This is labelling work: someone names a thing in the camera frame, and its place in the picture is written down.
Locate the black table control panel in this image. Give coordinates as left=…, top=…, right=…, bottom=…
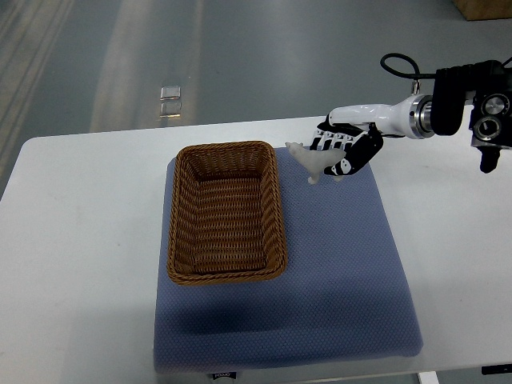
left=481, top=363, right=512, bottom=375

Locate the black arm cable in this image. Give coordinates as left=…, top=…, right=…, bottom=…
left=379, top=53, right=437, bottom=83

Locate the brown wicker basket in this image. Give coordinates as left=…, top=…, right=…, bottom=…
left=166, top=141, right=287, bottom=286

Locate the white bear figurine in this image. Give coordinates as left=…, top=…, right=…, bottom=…
left=285, top=142, right=346, bottom=185

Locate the blue quilted mat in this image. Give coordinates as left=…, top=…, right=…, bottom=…
left=154, top=142, right=423, bottom=374

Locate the wooden box corner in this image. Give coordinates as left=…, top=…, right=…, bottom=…
left=452, top=0, right=512, bottom=21

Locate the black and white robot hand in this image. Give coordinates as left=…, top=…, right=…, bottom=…
left=310, top=99, right=428, bottom=177

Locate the metal floor plate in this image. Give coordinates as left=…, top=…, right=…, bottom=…
left=159, top=86, right=182, bottom=118

